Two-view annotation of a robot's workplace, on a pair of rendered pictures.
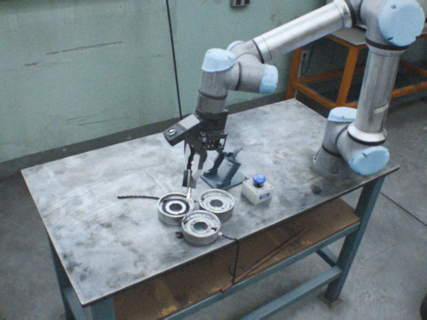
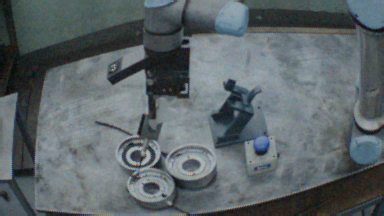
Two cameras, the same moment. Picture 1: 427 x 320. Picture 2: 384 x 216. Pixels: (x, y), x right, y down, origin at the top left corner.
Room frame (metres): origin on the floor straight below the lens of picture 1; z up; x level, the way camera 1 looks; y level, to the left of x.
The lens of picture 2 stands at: (0.30, -0.56, 1.82)
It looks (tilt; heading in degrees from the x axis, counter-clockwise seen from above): 44 degrees down; 37
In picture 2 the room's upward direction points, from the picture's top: 8 degrees counter-clockwise
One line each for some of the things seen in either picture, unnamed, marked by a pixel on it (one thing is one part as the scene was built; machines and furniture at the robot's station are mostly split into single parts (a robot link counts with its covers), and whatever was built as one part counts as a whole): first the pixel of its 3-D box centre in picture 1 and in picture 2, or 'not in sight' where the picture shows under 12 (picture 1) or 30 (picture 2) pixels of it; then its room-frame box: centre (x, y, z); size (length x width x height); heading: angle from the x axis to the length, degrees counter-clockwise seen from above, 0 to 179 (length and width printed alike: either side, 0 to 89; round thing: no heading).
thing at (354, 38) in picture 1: (375, 66); not in sight; (3.43, -1.30, 0.39); 1.50 x 0.62 x 0.78; 126
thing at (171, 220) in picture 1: (175, 209); (138, 158); (0.93, 0.10, 0.82); 0.10 x 0.10 x 0.04
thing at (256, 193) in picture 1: (258, 189); (263, 155); (1.06, -0.15, 0.82); 0.08 x 0.07 x 0.05; 126
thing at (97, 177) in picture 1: (222, 170); (248, 112); (1.19, -0.03, 0.79); 1.20 x 0.60 x 0.02; 126
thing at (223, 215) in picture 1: (216, 205); (191, 167); (0.97, -0.02, 0.82); 0.10 x 0.10 x 0.04
